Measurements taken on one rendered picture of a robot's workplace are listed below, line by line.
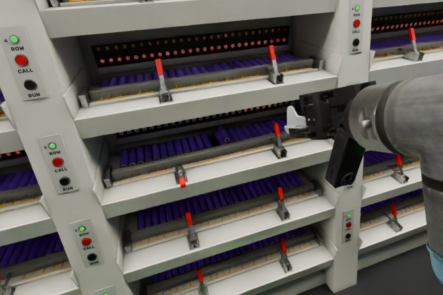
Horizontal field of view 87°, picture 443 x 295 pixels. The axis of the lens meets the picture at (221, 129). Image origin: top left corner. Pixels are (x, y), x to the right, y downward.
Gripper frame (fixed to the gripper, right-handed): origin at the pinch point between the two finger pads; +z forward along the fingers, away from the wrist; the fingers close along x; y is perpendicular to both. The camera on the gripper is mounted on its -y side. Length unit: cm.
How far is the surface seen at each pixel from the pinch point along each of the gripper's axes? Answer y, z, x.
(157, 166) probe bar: -3.8, 13.2, 31.8
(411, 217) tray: -44, 20, -52
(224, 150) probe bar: -3.5, 13.4, 14.1
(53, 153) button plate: 5, 5, 50
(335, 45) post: 17.7, 3.1, -15.9
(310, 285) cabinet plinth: -58, 23, -9
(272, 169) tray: -10.4, 9.0, 3.3
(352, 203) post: -27.7, 12.4, -21.9
